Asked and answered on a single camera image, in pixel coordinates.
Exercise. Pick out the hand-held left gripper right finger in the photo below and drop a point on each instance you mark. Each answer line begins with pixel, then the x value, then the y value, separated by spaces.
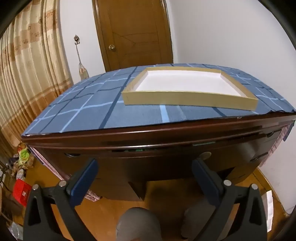
pixel 205 183

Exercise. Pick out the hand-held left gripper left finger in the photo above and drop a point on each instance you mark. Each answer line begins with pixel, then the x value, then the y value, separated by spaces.
pixel 83 183

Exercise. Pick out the shallow cardboard tray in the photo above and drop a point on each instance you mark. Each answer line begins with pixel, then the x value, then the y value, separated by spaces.
pixel 185 98

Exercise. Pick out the pink striped cloth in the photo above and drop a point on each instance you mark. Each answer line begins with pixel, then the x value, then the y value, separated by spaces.
pixel 93 196
pixel 275 148

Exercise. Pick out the person's right leg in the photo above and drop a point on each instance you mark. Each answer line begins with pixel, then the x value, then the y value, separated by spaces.
pixel 196 220

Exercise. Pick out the person's leg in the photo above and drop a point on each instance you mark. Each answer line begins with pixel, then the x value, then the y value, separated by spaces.
pixel 138 224
pixel 196 220

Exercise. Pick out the dark wooden dresser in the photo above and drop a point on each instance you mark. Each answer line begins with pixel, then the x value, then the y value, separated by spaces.
pixel 161 136

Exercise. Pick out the green bag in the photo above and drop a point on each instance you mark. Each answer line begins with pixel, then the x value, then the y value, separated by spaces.
pixel 24 156

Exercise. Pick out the white paper sheet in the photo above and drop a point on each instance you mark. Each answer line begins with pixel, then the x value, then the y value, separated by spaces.
pixel 269 208

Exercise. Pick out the person's left leg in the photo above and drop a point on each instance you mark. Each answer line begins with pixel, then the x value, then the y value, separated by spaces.
pixel 138 224

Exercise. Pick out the blue plaid cloth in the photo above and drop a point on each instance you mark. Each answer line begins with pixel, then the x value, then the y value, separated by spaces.
pixel 92 99

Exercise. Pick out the hanging netted bottle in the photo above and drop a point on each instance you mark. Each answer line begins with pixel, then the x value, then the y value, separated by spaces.
pixel 83 70

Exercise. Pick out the beige patterned curtain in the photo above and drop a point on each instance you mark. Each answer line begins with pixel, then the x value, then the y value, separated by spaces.
pixel 30 69

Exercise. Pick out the brass door knob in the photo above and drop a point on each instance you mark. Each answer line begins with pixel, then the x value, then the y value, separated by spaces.
pixel 112 47

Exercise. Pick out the brown wooden door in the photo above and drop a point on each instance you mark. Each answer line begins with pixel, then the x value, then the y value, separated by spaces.
pixel 136 32

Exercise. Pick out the metal wall hook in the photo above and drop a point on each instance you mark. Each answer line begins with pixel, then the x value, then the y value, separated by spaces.
pixel 76 39

